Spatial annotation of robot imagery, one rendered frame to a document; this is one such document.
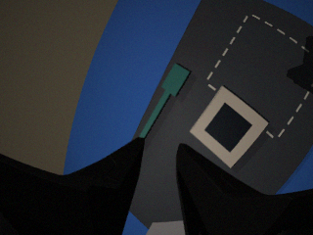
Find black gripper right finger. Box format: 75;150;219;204
176;144;313;235

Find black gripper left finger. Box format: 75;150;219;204
0;137;145;235

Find beige square tile with dark centre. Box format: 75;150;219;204
191;86;269;168

